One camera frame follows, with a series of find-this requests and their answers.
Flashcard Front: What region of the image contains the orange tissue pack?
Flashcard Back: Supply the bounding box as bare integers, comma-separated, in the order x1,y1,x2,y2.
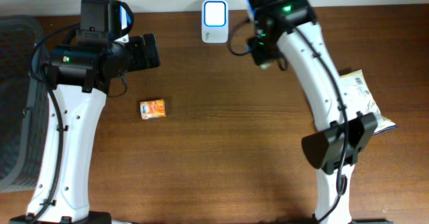
139,99,166,120

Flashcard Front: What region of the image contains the teal tissue pack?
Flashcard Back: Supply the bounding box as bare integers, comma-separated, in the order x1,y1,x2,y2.
259,62,271,70

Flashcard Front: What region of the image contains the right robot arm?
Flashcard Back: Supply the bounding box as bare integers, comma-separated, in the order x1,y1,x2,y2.
247,0,377,223

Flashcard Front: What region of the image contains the dark grey plastic basket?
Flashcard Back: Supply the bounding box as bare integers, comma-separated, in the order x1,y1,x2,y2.
1,15,48,193

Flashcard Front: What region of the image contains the yellow snack bag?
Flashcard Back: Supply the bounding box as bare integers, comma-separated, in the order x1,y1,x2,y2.
341,70,397,135

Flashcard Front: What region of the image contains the white barcode scanner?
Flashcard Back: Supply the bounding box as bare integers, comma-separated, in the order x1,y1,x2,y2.
201,0,229,44

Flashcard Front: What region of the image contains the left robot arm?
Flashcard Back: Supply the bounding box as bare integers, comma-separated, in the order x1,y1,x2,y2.
1,0,160,224

